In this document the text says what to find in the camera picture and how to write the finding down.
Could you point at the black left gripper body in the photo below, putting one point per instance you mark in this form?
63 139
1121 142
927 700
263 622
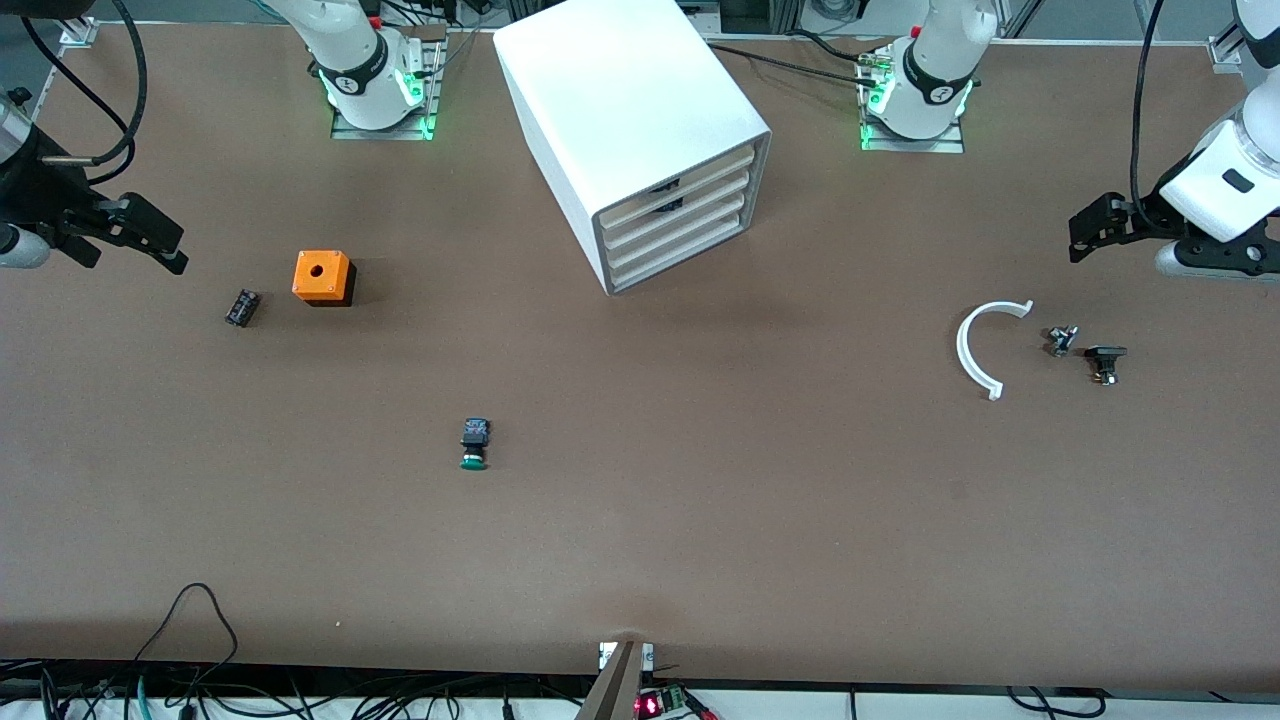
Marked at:
1147 214

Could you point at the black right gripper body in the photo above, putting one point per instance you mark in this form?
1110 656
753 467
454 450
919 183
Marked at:
38 196

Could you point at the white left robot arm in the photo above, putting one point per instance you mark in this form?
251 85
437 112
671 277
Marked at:
1215 195

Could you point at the green push button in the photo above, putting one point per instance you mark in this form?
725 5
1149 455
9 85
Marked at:
474 440

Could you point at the small black contact block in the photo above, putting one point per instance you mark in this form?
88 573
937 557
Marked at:
242 308

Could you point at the small metal tee fitting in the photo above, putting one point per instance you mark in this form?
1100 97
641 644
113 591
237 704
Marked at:
1060 341

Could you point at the circuit board with red light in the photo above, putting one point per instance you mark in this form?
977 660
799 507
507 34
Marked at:
655 704

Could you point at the black switch component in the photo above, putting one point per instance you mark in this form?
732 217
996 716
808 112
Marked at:
1105 353

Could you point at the orange button enclosure box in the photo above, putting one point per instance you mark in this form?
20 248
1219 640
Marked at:
320 272

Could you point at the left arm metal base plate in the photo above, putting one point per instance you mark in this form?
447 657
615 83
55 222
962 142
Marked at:
910 146

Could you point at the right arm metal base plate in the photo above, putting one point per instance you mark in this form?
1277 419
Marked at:
385 133

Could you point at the wooden camera post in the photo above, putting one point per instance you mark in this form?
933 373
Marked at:
615 690

